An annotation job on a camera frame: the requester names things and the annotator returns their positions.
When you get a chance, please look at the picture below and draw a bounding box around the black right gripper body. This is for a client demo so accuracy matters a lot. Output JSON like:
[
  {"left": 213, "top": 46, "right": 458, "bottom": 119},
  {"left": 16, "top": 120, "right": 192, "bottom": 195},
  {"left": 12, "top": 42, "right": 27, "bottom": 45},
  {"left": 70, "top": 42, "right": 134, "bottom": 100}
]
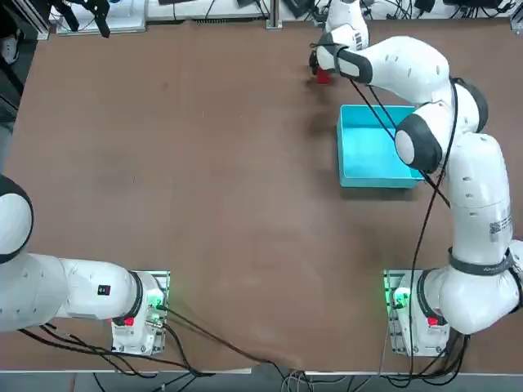
[{"left": 309, "top": 48, "right": 324, "bottom": 78}]

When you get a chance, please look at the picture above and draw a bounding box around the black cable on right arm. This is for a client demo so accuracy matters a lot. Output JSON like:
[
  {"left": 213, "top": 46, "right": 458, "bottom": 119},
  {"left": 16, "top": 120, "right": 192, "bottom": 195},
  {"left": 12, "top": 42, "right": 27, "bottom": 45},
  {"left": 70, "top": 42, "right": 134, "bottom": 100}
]
[{"left": 310, "top": 32, "right": 461, "bottom": 379}]

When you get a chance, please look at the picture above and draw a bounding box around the black cable bundle right base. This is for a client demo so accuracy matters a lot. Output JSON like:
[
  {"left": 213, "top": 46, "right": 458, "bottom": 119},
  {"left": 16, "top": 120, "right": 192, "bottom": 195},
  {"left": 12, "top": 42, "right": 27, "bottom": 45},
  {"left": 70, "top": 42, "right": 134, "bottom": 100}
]
[{"left": 378, "top": 322, "right": 471, "bottom": 389}]

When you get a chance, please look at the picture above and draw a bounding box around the aluminium corner profile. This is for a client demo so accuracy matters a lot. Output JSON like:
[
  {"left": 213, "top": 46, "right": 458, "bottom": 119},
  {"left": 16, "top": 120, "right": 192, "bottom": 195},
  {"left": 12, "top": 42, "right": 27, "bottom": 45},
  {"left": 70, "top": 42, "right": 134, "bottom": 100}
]
[
  {"left": 24, "top": 0, "right": 51, "bottom": 41},
  {"left": 509, "top": 0, "right": 523, "bottom": 32}
]

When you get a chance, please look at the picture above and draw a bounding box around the black cable from left base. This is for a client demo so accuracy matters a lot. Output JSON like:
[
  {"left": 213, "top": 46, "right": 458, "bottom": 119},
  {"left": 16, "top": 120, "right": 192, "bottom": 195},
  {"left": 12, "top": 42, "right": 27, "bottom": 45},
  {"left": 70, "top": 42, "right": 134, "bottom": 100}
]
[{"left": 161, "top": 305, "right": 311, "bottom": 381}]

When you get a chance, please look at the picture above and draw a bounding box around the black cable bundle base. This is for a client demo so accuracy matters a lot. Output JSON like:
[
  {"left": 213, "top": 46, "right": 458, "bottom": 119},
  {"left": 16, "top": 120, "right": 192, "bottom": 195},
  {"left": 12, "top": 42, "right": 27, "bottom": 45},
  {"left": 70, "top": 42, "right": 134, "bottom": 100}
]
[
  {"left": 16, "top": 322, "right": 216, "bottom": 376},
  {"left": 378, "top": 322, "right": 471, "bottom": 389}
]

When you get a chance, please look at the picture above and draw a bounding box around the cyan plastic box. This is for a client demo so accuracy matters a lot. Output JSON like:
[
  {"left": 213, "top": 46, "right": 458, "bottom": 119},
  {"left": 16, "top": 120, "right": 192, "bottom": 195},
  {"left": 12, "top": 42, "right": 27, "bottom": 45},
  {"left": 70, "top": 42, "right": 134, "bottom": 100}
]
[{"left": 335, "top": 104, "right": 427, "bottom": 189}]

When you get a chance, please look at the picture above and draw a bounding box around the aluminium frame post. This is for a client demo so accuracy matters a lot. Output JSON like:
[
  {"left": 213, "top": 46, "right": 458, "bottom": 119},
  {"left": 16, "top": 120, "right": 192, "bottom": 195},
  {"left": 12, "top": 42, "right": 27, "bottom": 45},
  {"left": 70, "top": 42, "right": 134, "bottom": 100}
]
[{"left": 266, "top": 0, "right": 284, "bottom": 30}]

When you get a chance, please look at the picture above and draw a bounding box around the black power adapter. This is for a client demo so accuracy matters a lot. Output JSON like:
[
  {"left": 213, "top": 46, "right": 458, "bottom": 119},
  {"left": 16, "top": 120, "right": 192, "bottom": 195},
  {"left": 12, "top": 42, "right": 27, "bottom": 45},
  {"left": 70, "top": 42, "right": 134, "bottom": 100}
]
[{"left": 281, "top": 0, "right": 318, "bottom": 20}]

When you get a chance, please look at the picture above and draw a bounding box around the black cable bundle left base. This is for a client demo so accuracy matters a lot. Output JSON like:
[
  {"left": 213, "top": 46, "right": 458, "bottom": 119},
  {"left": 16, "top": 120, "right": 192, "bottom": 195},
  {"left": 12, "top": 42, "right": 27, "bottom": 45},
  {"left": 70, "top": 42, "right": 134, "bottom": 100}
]
[{"left": 16, "top": 322, "right": 216, "bottom": 376}]

